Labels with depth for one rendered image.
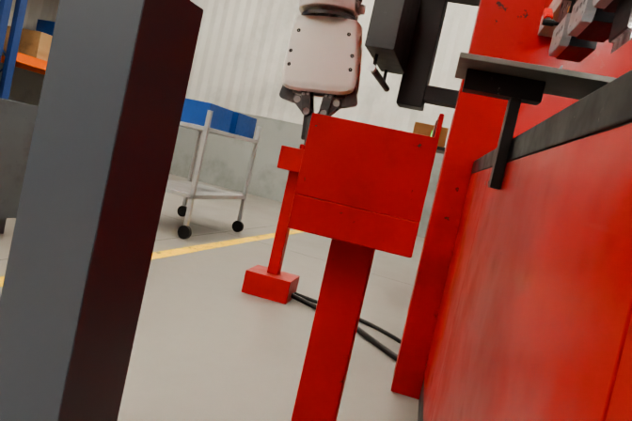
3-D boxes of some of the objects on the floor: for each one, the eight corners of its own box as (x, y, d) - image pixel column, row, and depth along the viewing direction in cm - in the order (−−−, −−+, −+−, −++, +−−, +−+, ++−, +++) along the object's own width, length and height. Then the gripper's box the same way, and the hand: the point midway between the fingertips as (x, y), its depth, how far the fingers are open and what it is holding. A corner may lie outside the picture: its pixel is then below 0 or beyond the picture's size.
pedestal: (253, 285, 295) (285, 140, 292) (295, 296, 290) (327, 149, 287) (241, 291, 276) (275, 137, 272) (285, 304, 271) (320, 147, 267)
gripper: (269, -2, 68) (250, 137, 69) (383, 6, 66) (363, 151, 66) (282, 16, 76) (266, 142, 76) (386, 24, 73) (369, 155, 73)
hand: (313, 132), depth 71 cm, fingers closed
